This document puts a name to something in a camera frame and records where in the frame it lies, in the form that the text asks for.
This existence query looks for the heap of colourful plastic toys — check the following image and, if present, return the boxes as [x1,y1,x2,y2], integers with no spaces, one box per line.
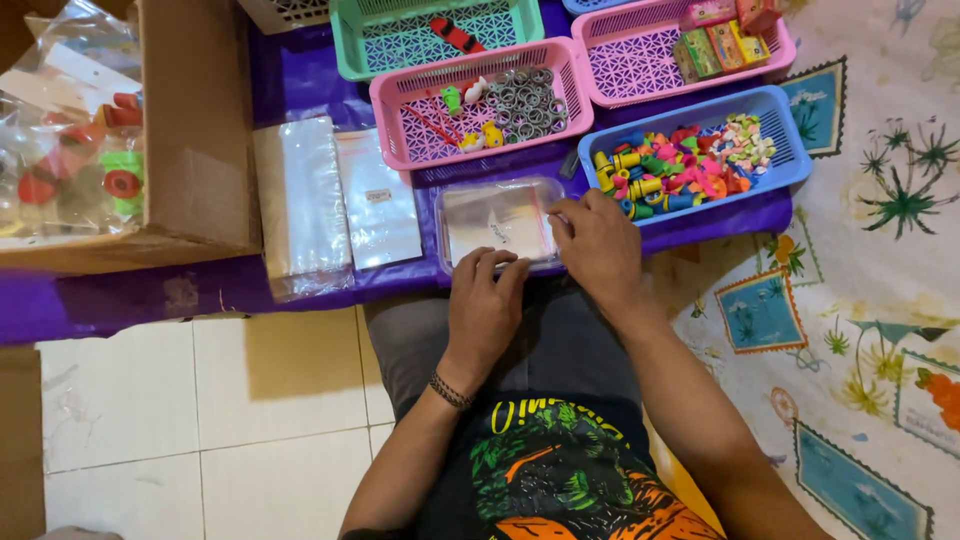
[591,126,753,222]

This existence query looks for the black printed t-shirt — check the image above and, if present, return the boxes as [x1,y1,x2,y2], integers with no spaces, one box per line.
[341,389,727,540]

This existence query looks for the grey shorts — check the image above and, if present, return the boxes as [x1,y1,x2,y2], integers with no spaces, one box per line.
[363,276,655,423]

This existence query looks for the stack of labelled zip bags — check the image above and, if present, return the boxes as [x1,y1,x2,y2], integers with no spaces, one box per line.
[333,128,425,272]

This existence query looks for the cardboard box with toy bags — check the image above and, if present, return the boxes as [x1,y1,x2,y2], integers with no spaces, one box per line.
[0,0,264,276]

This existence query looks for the red twist ties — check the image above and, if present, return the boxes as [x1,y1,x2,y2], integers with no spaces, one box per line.
[400,91,468,148]

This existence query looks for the black braided bracelet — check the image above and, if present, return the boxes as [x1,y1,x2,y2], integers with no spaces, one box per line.
[428,370,477,412]

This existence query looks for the green plastic basket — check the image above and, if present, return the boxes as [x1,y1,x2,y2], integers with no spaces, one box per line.
[328,0,546,83]

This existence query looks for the person's right hand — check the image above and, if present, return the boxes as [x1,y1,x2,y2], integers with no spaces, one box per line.
[546,188,648,310]

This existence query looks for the orange small box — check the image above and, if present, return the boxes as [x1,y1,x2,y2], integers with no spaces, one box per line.
[705,21,747,72]

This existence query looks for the red toy skateboard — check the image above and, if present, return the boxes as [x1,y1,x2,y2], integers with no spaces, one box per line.
[428,16,487,56]

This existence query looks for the large blue plastic basket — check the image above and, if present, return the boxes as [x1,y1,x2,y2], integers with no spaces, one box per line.
[576,84,815,228]

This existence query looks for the green small box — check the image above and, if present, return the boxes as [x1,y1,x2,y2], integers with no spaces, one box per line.
[672,27,724,81]

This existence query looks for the patterned palm print cloth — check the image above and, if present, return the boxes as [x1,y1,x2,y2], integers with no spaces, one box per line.
[643,0,960,540]

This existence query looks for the pink basket with rings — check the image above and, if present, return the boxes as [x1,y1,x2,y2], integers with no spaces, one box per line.
[368,36,596,174]

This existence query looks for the flat brown cardboard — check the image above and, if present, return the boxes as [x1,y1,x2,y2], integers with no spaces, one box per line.
[0,346,48,540]

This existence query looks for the small blue plastic basket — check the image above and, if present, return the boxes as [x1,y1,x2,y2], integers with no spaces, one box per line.
[561,0,639,18]

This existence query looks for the person's left hand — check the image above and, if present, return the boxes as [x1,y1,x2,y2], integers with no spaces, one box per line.
[441,247,534,378]

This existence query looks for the red small box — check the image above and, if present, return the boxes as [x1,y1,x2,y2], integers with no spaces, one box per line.
[735,0,783,36]

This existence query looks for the pink basket with boxes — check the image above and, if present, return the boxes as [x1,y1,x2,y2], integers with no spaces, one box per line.
[570,0,798,111]

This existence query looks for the heap of small pastel erasers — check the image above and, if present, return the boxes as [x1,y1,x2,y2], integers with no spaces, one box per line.
[705,112,779,177]

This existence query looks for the clear plastic tray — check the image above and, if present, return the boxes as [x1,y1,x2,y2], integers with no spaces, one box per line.
[434,175,568,276]

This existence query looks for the pile of metal key rings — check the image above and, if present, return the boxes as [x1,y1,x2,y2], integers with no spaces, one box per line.
[484,66,571,145]

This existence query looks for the small clear plastic bag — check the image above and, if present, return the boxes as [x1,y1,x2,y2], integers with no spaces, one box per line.
[447,186,560,264]

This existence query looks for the pink small box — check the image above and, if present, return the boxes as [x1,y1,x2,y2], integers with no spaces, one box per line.
[681,0,741,30]

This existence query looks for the yellow small box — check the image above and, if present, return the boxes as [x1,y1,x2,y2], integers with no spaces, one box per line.
[729,19,773,66]

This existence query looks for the stack of clear plastic bags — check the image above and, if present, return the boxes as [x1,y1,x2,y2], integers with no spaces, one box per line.
[252,115,356,303]

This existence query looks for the purple table cloth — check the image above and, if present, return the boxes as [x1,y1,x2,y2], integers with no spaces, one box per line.
[0,0,796,348]

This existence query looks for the white plastic basket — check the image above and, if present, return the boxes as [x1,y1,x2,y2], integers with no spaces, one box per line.
[237,0,333,36]

